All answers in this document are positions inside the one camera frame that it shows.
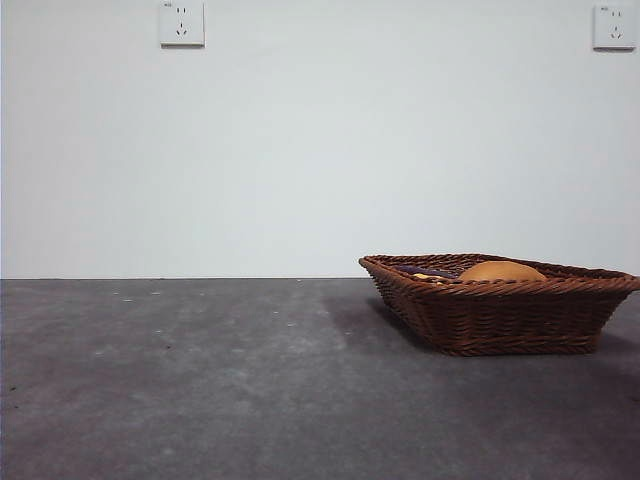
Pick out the white wall socket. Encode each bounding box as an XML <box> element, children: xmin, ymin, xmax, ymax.
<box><xmin>159</xmin><ymin>0</ymin><xmax>206</xmax><ymax>50</ymax></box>
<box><xmin>592</xmin><ymin>4</ymin><xmax>637</xmax><ymax>52</ymax></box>

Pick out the purple eggplant green stem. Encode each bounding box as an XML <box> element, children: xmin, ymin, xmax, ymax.
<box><xmin>397</xmin><ymin>265</ymin><xmax>459</xmax><ymax>280</ymax></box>

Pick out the brown wicker basket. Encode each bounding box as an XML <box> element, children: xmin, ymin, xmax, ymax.
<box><xmin>358</xmin><ymin>253</ymin><xmax>640</xmax><ymax>358</ymax></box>

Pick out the brown potato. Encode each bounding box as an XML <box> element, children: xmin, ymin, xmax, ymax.
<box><xmin>458</xmin><ymin>260</ymin><xmax>548</xmax><ymax>283</ymax></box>

